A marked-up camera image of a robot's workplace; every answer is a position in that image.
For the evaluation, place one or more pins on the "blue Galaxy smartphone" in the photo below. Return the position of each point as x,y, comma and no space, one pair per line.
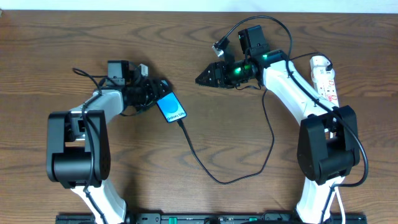
171,108

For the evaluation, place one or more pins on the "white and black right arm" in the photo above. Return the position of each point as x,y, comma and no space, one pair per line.
329,151

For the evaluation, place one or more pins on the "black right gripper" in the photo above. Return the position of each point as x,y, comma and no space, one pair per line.
220,74

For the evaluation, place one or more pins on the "white charger plug adapter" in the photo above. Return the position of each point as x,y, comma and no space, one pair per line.
321,74

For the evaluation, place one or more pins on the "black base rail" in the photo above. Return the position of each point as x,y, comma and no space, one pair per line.
155,218

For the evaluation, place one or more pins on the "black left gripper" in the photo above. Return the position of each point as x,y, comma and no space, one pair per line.
156,90

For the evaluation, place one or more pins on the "white power strip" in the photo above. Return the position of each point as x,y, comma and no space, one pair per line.
326,89

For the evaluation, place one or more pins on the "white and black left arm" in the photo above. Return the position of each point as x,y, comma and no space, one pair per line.
78,152

